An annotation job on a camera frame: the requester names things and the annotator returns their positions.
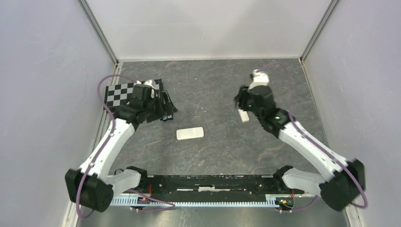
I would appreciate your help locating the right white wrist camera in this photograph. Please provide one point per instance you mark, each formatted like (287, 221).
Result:
(259, 78)

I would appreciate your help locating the white long remote control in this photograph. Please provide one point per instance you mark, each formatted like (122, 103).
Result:
(243, 115)

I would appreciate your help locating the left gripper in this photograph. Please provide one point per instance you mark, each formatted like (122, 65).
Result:
(161, 113)

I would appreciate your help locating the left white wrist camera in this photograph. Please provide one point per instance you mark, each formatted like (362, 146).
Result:
(154, 84)

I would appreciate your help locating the white slotted cable duct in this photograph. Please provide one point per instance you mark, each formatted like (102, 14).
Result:
(133, 200)

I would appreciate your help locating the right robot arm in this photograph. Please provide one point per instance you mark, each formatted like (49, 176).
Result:
(339, 182)

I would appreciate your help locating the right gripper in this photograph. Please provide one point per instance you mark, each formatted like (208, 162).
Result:
(240, 99)

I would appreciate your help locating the grey white remote control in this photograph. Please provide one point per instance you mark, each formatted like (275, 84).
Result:
(190, 133)

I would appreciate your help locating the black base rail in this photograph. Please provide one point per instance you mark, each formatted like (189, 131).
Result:
(213, 188)

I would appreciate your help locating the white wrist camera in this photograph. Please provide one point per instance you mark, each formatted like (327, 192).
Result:
(259, 78)
(154, 84)

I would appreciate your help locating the black white checkerboard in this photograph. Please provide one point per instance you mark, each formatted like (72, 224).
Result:
(121, 94)

